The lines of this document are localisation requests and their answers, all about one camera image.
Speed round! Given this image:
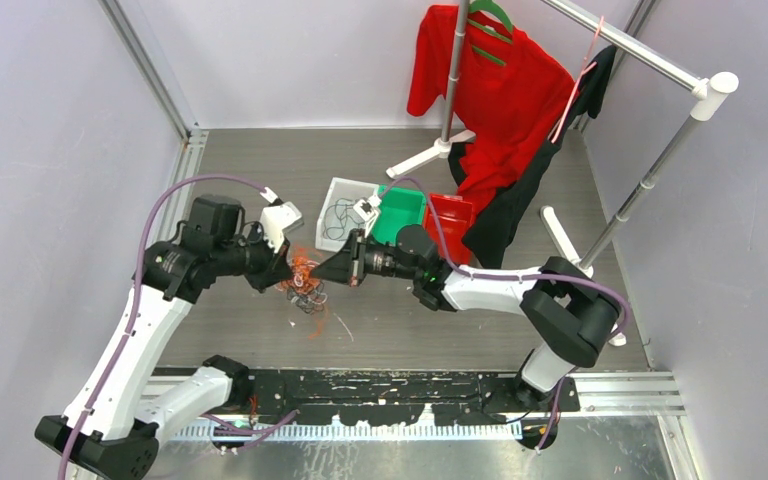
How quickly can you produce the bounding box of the orange cable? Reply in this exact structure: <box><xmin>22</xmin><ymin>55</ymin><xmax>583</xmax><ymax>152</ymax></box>
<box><xmin>276</xmin><ymin>245</ymin><xmax>332</xmax><ymax>340</ymax></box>

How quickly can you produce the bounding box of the red plastic bin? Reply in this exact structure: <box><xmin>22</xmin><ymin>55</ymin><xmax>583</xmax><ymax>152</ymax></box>
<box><xmin>423</xmin><ymin>193</ymin><xmax>476</xmax><ymax>265</ymax></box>

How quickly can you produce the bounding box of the metal clothes rack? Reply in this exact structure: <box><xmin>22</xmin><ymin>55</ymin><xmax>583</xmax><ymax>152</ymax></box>
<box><xmin>385</xmin><ymin>0</ymin><xmax>740</xmax><ymax>349</ymax></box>

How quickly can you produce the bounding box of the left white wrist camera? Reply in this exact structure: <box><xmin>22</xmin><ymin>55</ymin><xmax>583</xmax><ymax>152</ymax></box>
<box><xmin>260</xmin><ymin>202</ymin><xmax>304</xmax><ymax>253</ymax></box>

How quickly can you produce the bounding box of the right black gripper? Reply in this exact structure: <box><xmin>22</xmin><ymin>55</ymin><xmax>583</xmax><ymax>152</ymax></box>
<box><xmin>313</xmin><ymin>226</ymin><xmax>422</xmax><ymax>285</ymax></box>

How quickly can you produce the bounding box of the black thin cable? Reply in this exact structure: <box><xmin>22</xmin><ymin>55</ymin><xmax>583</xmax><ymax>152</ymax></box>
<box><xmin>324</xmin><ymin>197</ymin><xmax>367</xmax><ymax>243</ymax></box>

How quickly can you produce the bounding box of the aluminium frame rail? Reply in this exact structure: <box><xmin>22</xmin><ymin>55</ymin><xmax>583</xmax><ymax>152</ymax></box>
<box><xmin>143</xmin><ymin>372</ymin><xmax>685</xmax><ymax>449</ymax></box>

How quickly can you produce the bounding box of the pink clothes hanger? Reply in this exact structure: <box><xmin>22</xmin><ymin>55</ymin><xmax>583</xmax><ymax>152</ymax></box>
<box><xmin>549</xmin><ymin>16</ymin><xmax>605</xmax><ymax>144</ymax></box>

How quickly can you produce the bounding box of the white thin cable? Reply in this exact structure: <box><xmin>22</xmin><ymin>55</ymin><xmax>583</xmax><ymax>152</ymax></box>
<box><xmin>287</xmin><ymin>268</ymin><xmax>356</xmax><ymax>342</ymax></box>

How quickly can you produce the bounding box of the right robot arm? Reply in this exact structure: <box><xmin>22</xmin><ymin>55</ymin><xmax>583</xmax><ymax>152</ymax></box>
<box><xmin>310</xmin><ymin>225</ymin><xmax>625</xmax><ymax>411</ymax></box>

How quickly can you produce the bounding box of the green plastic bin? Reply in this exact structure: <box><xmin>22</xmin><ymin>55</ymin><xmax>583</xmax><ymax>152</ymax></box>
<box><xmin>372</xmin><ymin>185</ymin><xmax>427</xmax><ymax>244</ymax></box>

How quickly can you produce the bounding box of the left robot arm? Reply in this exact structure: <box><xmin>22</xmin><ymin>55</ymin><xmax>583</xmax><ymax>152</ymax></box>
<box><xmin>35</xmin><ymin>195</ymin><xmax>302</xmax><ymax>479</ymax></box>

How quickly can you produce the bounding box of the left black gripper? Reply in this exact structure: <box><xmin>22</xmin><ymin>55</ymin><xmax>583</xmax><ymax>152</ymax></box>
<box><xmin>212</xmin><ymin>219</ymin><xmax>292</xmax><ymax>292</ymax></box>

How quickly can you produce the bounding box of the white plastic bin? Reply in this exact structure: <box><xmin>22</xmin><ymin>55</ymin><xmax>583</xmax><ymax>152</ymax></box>
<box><xmin>314</xmin><ymin>177</ymin><xmax>379</xmax><ymax>252</ymax></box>

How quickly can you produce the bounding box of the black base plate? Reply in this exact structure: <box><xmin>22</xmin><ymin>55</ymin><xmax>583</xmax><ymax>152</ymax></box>
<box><xmin>211</xmin><ymin>369</ymin><xmax>581</xmax><ymax>427</ymax></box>

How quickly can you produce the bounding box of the black t-shirt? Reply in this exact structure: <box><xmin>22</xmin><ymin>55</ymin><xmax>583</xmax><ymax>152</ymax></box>
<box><xmin>448</xmin><ymin>46</ymin><xmax>617</xmax><ymax>268</ymax></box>

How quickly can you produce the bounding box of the red t-shirt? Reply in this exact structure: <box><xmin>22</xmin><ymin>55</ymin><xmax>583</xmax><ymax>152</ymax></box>
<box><xmin>407</xmin><ymin>5</ymin><xmax>574</xmax><ymax>210</ymax></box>

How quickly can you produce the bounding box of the green clothes hanger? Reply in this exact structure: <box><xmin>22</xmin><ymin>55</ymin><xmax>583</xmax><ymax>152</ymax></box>
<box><xmin>462</xmin><ymin>0</ymin><xmax>514</xmax><ymax>45</ymax></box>

